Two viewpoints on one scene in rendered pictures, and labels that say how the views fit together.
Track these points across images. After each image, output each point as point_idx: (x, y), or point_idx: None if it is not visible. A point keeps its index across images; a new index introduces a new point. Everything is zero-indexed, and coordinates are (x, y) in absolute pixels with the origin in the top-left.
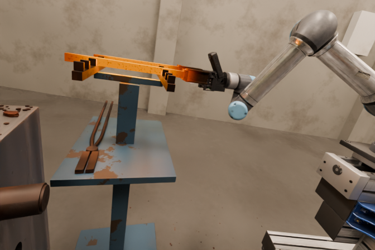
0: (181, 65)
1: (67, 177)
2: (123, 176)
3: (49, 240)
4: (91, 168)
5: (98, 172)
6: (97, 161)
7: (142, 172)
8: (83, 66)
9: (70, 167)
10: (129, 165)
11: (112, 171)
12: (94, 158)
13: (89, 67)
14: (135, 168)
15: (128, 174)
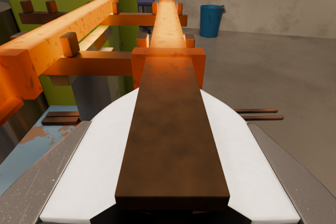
0: (148, 51)
1: (47, 112)
2: (16, 148)
3: (9, 127)
4: (42, 120)
5: (41, 128)
6: (62, 125)
7: (7, 168)
8: (22, 6)
9: (63, 111)
10: (35, 153)
11: (35, 138)
12: (62, 119)
13: (49, 11)
14: (22, 160)
15: (15, 153)
